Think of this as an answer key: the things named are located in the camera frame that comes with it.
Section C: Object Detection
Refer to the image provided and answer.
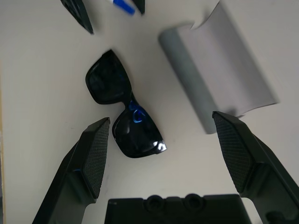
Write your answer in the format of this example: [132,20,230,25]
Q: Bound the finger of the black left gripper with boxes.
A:
[60,0,94,35]
[132,0,146,15]

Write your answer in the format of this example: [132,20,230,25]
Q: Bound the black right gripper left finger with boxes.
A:
[31,117,110,224]

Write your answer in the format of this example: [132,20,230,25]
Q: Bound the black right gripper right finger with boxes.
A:
[212,111,299,224]

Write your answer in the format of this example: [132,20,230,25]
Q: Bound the white marker with barcode print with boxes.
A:
[109,0,136,16]

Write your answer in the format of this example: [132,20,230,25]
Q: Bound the black sunglasses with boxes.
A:
[84,49,168,159]

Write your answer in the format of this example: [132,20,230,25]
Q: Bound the grey glasses case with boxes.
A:
[158,0,280,135]

